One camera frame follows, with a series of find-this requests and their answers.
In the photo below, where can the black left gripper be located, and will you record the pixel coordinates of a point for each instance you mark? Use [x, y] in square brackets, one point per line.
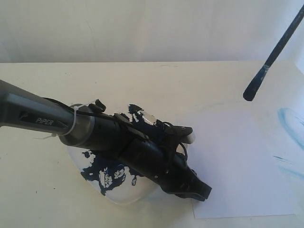
[162, 164]

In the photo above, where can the black paintbrush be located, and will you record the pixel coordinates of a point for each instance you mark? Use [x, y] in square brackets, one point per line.
[254, 85]

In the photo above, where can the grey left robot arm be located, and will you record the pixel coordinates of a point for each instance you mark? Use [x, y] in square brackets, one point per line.
[24, 110]

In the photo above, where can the white paper sheet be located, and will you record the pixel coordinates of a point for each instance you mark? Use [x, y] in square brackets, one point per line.
[230, 155]

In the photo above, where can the white square paint plate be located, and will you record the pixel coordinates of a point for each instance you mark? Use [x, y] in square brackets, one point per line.
[95, 134]

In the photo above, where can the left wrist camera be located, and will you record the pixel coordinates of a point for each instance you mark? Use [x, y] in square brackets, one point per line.
[183, 133]

